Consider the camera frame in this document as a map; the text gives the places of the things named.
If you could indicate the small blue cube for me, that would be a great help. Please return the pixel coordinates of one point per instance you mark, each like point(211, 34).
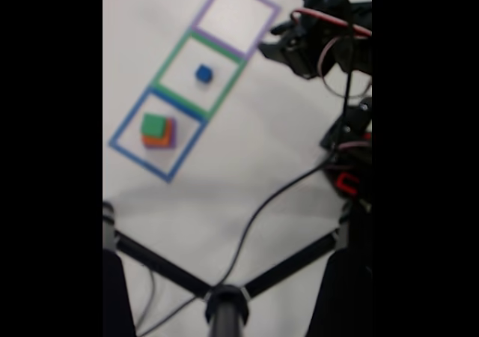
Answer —
point(204, 73)

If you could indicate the large purple cube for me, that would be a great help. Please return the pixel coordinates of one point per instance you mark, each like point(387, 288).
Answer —
point(173, 135)

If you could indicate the green cube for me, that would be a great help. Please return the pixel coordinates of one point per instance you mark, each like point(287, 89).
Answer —
point(152, 123)

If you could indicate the orange cube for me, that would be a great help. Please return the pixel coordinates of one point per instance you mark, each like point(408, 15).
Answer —
point(157, 139)

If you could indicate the red table clamp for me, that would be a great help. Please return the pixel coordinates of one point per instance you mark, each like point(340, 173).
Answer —
point(344, 182)

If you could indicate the black tripod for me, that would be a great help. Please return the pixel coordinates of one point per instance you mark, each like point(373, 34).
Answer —
point(226, 314)

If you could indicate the purple square frame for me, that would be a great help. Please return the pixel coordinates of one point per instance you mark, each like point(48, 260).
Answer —
point(219, 44)

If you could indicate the green square frame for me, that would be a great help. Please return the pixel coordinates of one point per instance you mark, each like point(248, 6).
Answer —
point(173, 59)

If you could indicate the blue square frame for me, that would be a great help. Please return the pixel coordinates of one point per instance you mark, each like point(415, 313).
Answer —
point(131, 117)

